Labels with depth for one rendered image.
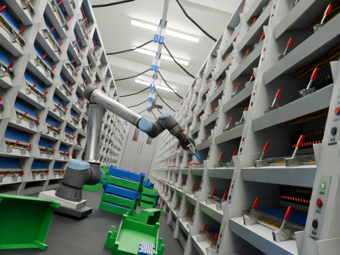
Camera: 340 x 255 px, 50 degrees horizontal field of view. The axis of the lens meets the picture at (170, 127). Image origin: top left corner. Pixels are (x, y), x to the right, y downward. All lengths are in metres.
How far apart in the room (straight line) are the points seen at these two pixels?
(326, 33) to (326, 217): 0.50
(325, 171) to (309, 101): 0.25
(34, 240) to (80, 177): 0.98
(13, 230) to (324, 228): 1.23
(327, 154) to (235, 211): 0.66
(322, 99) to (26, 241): 1.30
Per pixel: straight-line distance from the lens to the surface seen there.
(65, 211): 2.56
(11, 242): 1.67
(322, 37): 1.07
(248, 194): 1.42
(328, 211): 0.77
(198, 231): 2.11
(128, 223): 2.03
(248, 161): 1.42
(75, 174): 2.62
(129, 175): 3.30
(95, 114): 2.84
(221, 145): 2.12
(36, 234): 1.73
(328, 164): 0.81
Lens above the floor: 0.43
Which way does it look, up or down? 8 degrees up
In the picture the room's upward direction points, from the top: 15 degrees clockwise
